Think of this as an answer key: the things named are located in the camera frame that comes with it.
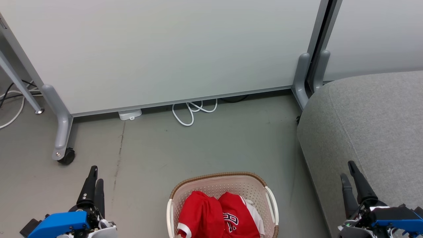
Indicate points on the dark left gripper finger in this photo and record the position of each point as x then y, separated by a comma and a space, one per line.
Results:
100, 198
88, 188

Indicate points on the grey partition foot with caster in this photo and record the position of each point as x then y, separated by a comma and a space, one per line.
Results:
61, 129

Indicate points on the narrow white partition panel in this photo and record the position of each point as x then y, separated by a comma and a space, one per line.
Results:
376, 36

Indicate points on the wide white partition panel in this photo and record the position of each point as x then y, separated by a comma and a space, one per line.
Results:
158, 49

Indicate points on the blue left camera mount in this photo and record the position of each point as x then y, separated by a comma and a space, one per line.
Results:
62, 223

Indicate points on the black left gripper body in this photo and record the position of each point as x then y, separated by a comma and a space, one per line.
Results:
93, 214

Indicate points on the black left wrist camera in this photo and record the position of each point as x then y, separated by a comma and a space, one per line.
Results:
29, 227

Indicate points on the cream perforated laundry basket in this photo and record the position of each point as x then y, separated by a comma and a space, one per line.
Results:
228, 186

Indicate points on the blue right camera mount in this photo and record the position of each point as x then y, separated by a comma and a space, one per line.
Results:
396, 216

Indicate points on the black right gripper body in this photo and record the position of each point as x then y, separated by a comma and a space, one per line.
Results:
358, 218

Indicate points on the white power adapter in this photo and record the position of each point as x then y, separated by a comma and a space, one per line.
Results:
130, 114

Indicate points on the grey metal table leg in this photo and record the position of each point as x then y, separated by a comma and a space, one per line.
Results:
19, 84

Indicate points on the grey fabric sofa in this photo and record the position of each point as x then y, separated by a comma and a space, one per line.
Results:
373, 132

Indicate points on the red and white jersey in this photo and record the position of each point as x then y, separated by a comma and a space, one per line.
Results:
214, 215

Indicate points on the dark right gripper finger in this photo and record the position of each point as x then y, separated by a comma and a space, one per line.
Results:
348, 198
363, 188

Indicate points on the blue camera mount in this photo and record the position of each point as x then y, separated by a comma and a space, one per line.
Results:
62, 223
396, 216

